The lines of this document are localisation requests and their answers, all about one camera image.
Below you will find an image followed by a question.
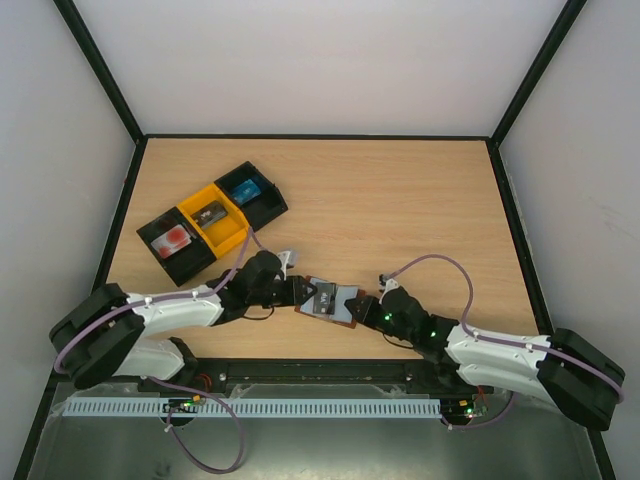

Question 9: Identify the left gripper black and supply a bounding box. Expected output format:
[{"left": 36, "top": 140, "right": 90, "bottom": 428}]
[{"left": 249, "top": 276, "right": 318, "bottom": 308}]

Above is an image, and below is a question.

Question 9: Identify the grey VIP card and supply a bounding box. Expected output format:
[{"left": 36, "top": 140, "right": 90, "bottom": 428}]
[{"left": 304, "top": 281, "right": 338, "bottom": 316}]

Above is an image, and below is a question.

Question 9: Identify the brown leather card holder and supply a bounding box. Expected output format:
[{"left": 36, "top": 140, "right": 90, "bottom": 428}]
[{"left": 294, "top": 276, "right": 365, "bottom": 329}]

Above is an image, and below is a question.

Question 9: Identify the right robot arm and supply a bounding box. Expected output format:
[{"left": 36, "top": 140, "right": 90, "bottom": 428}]
[{"left": 344, "top": 287, "right": 625, "bottom": 431}]

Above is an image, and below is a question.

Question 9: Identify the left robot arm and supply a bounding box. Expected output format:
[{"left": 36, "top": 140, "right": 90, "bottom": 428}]
[{"left": 49, "top": 251, "right": 317, "bottom": 389}]

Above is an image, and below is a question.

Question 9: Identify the blue card in bin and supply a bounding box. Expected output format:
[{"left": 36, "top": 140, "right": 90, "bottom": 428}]
[{"left": 231, "top": 179, "right": 263, "bottom": 206}]

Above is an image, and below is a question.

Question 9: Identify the dark card in bin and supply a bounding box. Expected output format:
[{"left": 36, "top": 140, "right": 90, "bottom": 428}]
[{"left": 191, "top": 201, "right": 228, "bottom": 230}]

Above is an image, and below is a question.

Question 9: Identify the red white card in bin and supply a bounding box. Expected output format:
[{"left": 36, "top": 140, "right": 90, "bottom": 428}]
[{"left": 151, "top": 225, "right": 192, "bottom": 259}]

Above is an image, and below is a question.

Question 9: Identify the black bin right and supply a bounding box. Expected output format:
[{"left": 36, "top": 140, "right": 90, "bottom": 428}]
[{"left": 214, "top": 161, "right": 288, "bottom": 231}]

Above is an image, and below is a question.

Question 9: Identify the black bin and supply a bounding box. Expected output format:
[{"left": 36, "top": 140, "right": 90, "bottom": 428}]
[
  {"left": 136, "top": 207, "right": 216, "bottom": 286},
  {"left": 214, "top": 161, "right": 288, "bottom": 231}
]

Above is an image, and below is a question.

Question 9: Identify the yellow bin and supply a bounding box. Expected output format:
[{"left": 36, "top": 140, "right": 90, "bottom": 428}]
[{"left": 177, "top": 184, "right": 249, "bottom": 260}]

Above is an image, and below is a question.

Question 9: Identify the black bin left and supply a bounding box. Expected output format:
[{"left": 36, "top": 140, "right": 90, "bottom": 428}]
[{"left": 136, "top": 207, "right": 216, "bottom": 286}]

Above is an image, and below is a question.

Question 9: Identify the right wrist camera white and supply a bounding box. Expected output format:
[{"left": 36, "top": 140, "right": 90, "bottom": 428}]
[{"left": 379, "top": 274, "right": 399, "bottom": 293}]

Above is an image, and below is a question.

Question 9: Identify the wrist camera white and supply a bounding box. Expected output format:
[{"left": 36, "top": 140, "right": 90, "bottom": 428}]
[
  {"left": 276, "top": 249, "right": 298, "bottom": 275},
  {"left": 379, "top": 274, "right": 399, "bottom": 293}
]

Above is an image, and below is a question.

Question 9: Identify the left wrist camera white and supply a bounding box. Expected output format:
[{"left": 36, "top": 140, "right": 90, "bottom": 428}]
[{"left": 276, "top": 249, "right": 298, "bottom": 275}]

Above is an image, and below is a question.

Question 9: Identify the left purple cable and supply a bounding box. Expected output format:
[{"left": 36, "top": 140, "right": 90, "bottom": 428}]
[{"left": 53, "top": 228, "right": 281, "bottom": 374}]

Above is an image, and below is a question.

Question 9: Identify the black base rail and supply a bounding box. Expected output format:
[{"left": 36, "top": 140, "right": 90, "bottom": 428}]
[{"left": 189, "top": 357, "right": 581, "bottom": 396}]

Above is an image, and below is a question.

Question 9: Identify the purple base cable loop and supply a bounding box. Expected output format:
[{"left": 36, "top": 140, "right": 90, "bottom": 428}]
[{"left": 162, "top": 383, "right": 246, "bottom": 474}]

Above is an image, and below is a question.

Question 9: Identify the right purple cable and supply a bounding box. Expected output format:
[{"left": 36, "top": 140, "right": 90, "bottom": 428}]
[{"left": 387, "top": 253, "right": 626, "bottom": 431}]

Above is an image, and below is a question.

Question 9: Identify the slotted cable duct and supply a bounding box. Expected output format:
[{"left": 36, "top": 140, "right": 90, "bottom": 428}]
[{"left": 62, "top": 397, "right": 441, "bottom": 419}]

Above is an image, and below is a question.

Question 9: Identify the black frame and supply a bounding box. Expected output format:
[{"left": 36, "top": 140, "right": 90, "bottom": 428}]
[{"left": 54, "top": 1, "right": 586, "bottom": 334}]

